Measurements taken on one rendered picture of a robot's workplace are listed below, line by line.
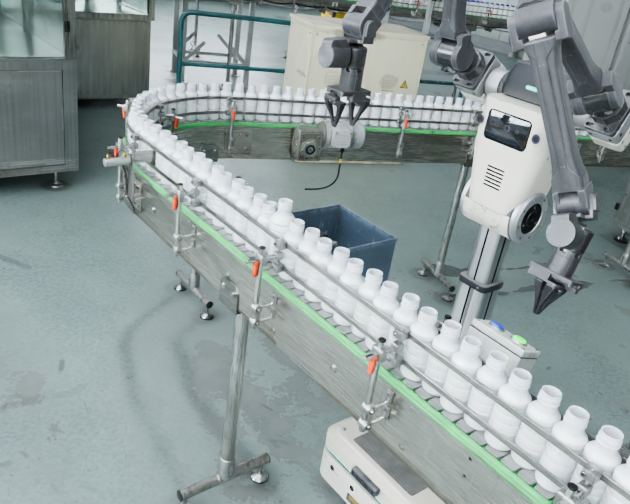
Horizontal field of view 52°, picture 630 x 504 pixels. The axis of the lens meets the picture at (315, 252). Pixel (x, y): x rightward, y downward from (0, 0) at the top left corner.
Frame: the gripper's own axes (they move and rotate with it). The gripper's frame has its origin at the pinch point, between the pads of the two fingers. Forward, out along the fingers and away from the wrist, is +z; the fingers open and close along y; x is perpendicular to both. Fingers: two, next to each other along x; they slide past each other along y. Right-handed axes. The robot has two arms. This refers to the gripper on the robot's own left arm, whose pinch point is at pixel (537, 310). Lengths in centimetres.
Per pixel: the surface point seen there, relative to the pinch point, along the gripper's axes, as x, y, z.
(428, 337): -18.6, -9.8, 13.4
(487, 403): -17.2, 7.4, 17.9
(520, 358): -4.4, 3.5, 9.9
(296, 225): -20, -58, 9
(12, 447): -32, -138, 136
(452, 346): -17.8, -4.4, 12.3
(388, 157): 128, -166, -10
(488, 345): -4.6, -4.0, 11.3
